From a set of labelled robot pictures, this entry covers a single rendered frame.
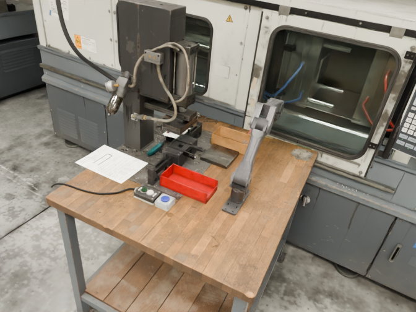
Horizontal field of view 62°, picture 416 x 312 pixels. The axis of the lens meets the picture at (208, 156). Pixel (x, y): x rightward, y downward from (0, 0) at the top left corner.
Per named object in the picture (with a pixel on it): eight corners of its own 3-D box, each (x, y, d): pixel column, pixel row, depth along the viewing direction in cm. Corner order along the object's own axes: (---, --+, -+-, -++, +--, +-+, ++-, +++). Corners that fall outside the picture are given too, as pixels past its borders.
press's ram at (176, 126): (181, 141, 166) (184, 83, 149) (137, 125, 174) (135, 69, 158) (198, 126, 180) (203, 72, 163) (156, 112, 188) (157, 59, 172)
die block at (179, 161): (178, 169, 176) (179, 157, 172) (161, 163, 179) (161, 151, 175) (196, 151, 192) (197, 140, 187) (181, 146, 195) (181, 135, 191)
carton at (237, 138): (250, 158, 193) (252, 147, 188) (210, 145, 201) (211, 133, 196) (257, 148, 202) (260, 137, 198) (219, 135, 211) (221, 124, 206)
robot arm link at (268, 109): (270, 95, 180) (254, 103, 153) (286, 100, 177) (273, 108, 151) (264, 118, 185) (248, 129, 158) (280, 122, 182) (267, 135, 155)
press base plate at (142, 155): (178, 204, 159) (178, 199, 157) (93, 169, 175) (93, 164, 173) (233, 143, 209) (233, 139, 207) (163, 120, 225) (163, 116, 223)
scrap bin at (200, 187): (205, 204, 156) (207, 194, 153) (159, 185, 164) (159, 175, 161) (216, 190, 165) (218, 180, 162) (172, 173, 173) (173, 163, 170)
